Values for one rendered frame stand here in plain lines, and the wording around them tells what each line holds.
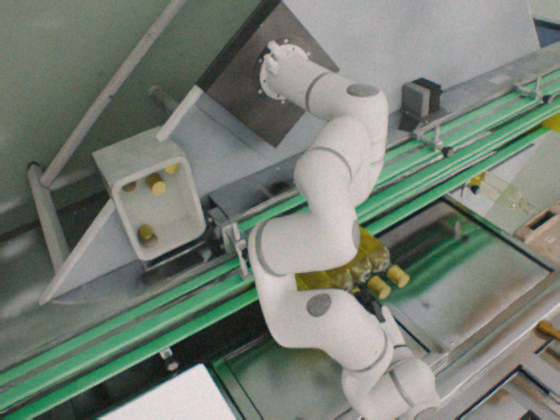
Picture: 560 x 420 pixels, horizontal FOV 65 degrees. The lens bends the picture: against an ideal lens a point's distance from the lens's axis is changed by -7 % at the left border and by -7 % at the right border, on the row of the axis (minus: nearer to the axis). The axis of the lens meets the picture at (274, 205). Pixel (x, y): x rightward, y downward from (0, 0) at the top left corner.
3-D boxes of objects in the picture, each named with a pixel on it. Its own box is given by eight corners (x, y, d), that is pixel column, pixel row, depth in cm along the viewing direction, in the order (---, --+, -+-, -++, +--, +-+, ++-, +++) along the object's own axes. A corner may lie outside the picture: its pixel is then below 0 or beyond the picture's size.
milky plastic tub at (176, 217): (130, 244, 111) (141, 265, 105) (98, 168, 97) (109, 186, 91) (193, 214, 117) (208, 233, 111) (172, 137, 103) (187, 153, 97)
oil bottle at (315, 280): (269, 260, 121) (317, 313, 106) (266, 245, 118) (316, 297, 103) (287, 251, 123) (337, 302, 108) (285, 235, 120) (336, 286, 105)
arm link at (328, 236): (277, 158, 73) (232, 212, 63) (353, 135, 65) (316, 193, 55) (316, 226, 79) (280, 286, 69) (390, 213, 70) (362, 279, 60)
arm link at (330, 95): (344, 62, 90) (401, 89, 79) (343, 121, 98) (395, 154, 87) (304, 74, 87) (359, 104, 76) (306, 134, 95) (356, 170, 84)
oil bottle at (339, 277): (288, 251, 123) (337, 301, 108) (286, 235, 120) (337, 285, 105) (305, 242, 125) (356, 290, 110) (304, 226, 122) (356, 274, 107)
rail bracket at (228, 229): (227, 262, 113) (252, 294, 104) (213, 208, 102) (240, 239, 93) (237, 256, 114) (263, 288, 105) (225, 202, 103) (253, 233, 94)
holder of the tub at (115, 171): (136, 257, 115) (146, 276, 109) (99, 167, 97) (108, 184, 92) (197, 229, 120) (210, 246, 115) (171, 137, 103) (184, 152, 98)
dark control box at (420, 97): (401, 107, 139) (421, 118, 133) (401, 83, 134) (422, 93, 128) (420, 99, 141) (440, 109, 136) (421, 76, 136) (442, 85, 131)
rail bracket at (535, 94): (509, 91, 144) (545, 106, 134) (513, 70, 139) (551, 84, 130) (516, 88, 145) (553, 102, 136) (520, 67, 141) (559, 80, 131)
